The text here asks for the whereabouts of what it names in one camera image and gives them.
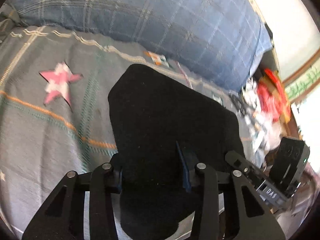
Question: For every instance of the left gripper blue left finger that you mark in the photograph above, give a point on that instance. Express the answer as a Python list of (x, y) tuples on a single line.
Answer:
[(61, 216)]

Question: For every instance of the red plastic bag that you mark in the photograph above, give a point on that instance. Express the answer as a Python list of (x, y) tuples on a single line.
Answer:
[(273, 98)]

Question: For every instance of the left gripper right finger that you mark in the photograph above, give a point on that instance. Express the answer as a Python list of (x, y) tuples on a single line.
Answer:
[(227, 200)]

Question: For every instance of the blue plaid pillow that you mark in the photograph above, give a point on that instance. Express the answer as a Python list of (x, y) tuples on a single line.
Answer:
[(223, 41)]

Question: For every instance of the clear plastic bag pile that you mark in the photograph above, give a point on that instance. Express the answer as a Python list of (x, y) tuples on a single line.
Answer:
[(264, 133)]

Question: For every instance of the black pants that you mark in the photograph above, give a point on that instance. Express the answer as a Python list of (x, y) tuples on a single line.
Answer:
[(153, 117)]

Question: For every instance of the grey patterned bedspread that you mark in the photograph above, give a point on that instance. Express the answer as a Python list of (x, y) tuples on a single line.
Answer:
[(54, 107)]

